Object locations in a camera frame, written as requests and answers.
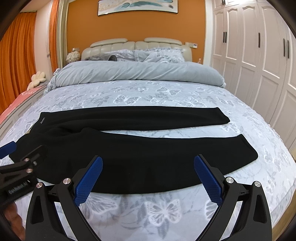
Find wall control panel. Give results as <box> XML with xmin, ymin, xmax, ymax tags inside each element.
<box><xmin>185</xmin><ymin>42</ymin><xmax>198</xmax><ymax>49</ymax></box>

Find beige padded headboard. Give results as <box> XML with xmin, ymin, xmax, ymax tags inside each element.
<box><xmin>81</xmin><ymin>37</ymin><xmax>193</xmax><ymax>62</ymax></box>

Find butterfly patterned pillow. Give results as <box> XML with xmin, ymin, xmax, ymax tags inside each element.
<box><xmin>133</xmin><ymin>47</ymin><xmax>185</xmax><ymax>63</ymax></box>

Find wall painting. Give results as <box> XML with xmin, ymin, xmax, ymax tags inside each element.
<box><xmin>97</xmin><ymin>0</ymin><xmax>178</xmax><ymax>16</ymax></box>

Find white wardrobe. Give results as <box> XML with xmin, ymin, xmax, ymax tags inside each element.
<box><xmin>211</xmin><ymin>1</ymin><xmax>295</xmax><ymax>150</ymax></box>

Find black pants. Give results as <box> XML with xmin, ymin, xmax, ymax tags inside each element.
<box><xmin>10</xmin><ymin>106</ymin><xmax>258</xmax><ymax>194</ymax></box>

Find butterfly patterned bed sheet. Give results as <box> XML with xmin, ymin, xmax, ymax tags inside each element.
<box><xmin>1</xmin><ymin>80</ymin><xmax>295</xmax><ymax>240</ymax></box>

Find pink topped side cabinet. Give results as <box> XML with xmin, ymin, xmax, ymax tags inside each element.
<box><xmin>1</xmin><ymin>84</ymin><xmax>47</xmax><ymax>128</ymax></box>

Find person's hand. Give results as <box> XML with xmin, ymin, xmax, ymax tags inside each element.
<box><xmin>4</xmin><ymin>203</ymin><xmax>25</xmax><ymax>240</ymax></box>

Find white flower plush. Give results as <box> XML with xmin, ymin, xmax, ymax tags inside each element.
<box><xmin>27</xmin><ymin>71</ymin><xmax>46</xmax><ymax>90</ymax></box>

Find white bedside lamp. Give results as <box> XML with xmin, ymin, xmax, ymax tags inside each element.
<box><xmin>66</xmin><ymin>48</ymin><xmax>81</xmax><ymax>64</ymax></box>

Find grey folded duvet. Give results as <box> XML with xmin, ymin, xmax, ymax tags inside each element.
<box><xmin>44</xmin><ymin>61</ymin><xmax>226</xmax><ymax>94</ymax></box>

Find orange curtain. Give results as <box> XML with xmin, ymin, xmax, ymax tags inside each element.
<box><xmin>0</xmin><ymin>11</ymin><xmax>37</xmax><ymax>113</ymax></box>

